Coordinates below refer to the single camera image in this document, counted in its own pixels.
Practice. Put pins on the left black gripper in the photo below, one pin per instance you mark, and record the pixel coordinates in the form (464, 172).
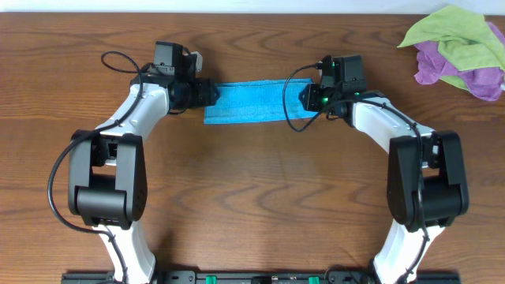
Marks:
(207, 97)

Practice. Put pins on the purple microfiber cloth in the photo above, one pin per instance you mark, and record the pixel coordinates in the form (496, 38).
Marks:
(481, 81)

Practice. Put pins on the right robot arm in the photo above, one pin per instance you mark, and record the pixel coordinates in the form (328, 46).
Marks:
(426, 176)

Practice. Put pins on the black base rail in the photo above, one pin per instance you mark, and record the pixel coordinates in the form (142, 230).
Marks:
(192, 277)

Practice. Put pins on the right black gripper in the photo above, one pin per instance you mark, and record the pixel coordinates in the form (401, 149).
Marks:
(311, 102)

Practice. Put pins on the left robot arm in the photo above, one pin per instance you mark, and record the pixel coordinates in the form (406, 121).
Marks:
(108, 185)

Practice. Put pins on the blue microfiber cloth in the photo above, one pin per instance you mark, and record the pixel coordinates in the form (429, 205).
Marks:
(258, 101)

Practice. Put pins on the green microfiber cloth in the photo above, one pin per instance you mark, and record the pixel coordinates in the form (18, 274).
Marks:
(457, 35)

